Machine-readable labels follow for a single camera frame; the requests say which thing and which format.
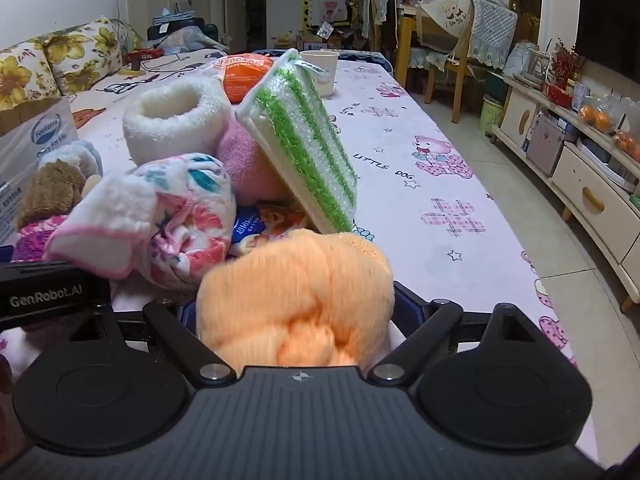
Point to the red flower bouquet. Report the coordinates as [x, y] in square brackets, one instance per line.
[565, 60]

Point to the yellow floral sofa cushion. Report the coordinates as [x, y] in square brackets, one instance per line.
[25, 75]
[85, 55]

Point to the green bin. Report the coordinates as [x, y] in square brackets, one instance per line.
[492, 115]

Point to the white lace chair cover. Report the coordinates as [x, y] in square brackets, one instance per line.
[495, 25]

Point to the pink towel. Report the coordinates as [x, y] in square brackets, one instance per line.
[245, 165]

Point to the pink printed tablecloth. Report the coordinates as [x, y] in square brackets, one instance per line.
[400, 135]

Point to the cream cartoon cloth cover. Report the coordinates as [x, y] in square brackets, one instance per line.
[447, 10]

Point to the dark blue bag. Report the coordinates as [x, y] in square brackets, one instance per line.
[175, 31]

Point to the blue tissue packet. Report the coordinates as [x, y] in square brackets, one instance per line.
[260, 227]

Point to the green striped sponge cloth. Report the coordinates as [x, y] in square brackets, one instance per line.
[295, 130]

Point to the clear printed plastic bag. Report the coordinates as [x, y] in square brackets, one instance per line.
[30, 150]

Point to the white paper cup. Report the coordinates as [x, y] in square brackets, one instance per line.
[320, 72]

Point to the grey patterned sofa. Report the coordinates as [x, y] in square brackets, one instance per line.
[129, 35]

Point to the orange towel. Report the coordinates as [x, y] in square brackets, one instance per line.
[290, 290]

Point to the light blue folded cloths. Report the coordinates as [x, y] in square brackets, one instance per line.
[172, 16]

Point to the bag of oranges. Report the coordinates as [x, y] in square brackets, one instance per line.
[595, 117]
[627, 145]

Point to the grey blue clothing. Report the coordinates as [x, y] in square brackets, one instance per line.
[195, 40]

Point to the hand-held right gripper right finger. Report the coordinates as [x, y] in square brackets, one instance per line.
[410, 305]

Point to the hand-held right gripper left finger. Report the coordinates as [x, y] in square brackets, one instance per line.
[170, 315]

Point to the sofa with floral cushions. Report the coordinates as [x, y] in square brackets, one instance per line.
[165, 67]

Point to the pile of small boxes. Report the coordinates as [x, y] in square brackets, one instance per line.
[320, 37]

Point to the yellow dining table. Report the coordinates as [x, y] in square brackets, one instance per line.
[404, 45]

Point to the floral printed towel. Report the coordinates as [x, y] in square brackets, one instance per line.
[175, 220]

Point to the blue chair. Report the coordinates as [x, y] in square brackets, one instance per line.
[370, 58]
[270, 52]

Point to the white fluffy towel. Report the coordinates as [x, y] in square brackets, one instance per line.
[170, 125]

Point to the orange tissue pack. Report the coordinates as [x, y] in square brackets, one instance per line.
[245, 77]

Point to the wooden chair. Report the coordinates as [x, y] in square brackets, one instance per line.
[456, 90]

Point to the red gift box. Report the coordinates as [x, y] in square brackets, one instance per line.
[557, 95]

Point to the light blue plush toy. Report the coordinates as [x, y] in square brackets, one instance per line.
[87, 157]

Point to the pink storage box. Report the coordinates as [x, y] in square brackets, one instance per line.
[545, 145]

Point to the cream tv cabinet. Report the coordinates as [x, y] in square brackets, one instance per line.
[590, 195]

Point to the brown teddy bear plush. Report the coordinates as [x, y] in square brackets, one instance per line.
[47, 190]

